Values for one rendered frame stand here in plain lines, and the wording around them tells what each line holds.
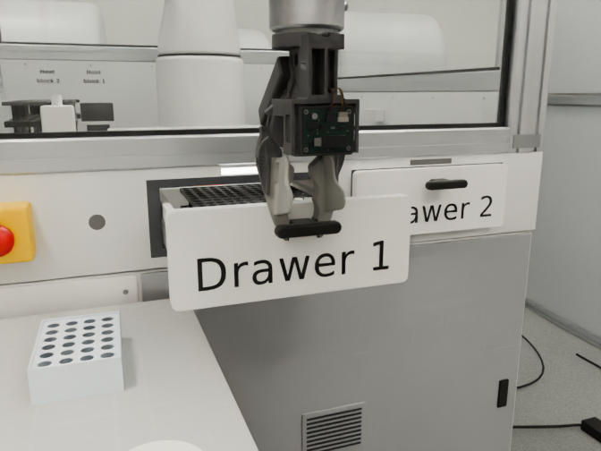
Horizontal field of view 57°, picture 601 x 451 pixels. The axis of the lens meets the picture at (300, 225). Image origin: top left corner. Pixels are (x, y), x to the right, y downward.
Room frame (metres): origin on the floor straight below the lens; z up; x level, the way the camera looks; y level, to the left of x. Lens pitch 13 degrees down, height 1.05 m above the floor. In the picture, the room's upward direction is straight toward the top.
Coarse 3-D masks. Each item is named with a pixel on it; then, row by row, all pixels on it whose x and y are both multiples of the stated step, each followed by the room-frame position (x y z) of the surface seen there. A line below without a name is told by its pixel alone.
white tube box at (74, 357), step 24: (48, 336) 0.55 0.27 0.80; (72, 336) 0.55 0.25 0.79; (96, 336) 0.55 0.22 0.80; (120, 336) 0.54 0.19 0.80; (48, 360) 0.49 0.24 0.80; (72, 360) 0.50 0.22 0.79; (96, 360) 0.49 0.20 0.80; (120, 360) 0.49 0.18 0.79; (48, 384) 0.47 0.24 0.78; (72, 384) 0.48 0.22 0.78; (96, 384) 0.49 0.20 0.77; (120, 384) 0.49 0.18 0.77
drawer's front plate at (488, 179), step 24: (408, 168) 0.90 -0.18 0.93; (432, 168) 0.90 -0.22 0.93; (456, 168) 0.92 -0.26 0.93; (480, 168) 0.94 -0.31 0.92; (504, 168) 0.95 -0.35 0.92; (360, 192) 0.86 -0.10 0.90; (384, 192) 0.87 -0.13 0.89; (408, 192) 0.89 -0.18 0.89; (432, 192) 0.90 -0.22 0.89; (456, 192) 0.92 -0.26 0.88; (480, 192) 0.94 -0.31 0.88; (504, 192) 0.95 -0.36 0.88; (432, 216) 0.90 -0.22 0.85; (456, 216) 0.92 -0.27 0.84
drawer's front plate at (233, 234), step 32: (192, 224) 0.57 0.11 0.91; (224, 224) 0.58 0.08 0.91; (256, 224) 0.59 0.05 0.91; (352, 224) 0.63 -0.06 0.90; (384, 224) 0.64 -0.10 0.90; (192, 256) 0.56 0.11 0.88; (224, 256) 0.58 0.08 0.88; (256, 256) 0.59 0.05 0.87; (288, 256) 0.60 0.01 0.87; (352, 256) 0.63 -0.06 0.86; (384, 256) 0.64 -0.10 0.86; (192, 288) 0.56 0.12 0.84; (224, 288) 0.58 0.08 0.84; (256, 288) 0.59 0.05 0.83; (288, 288) 0.60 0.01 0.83; (320, 288) 0.62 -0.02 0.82; (352, 288) 0.63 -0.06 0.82
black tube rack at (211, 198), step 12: (192, 192) 0.83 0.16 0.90; (204, 192) 0.83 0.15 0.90; (216, 192) 0.84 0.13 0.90; (228, 192) 0.83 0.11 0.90; (240, 192) 0.83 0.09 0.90; (252, 192) 0.84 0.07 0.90; (300, 192) 0.83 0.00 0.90; (192, 204) 0.76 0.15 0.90; (204, 204) 0.74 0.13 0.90; (216, 204) 0.74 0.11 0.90; (228, 204) 0.74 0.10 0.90
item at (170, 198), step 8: (224, 184) 0.95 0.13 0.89; (232, 184) 0.95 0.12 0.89; (296, 184) 0.95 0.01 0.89; (304, 184) 0.95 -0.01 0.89; (160, 192) 0.87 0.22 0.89; (168, 192) 0.90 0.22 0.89; (176, 192) 0.91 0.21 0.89; (312, 192) 0.88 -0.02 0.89; (160, 200) 0.80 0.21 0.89; (168, 200) 0.90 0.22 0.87; (176, 200) 0.91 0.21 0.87; (184, 200) 0.91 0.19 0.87; (168, 208) 0.74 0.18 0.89
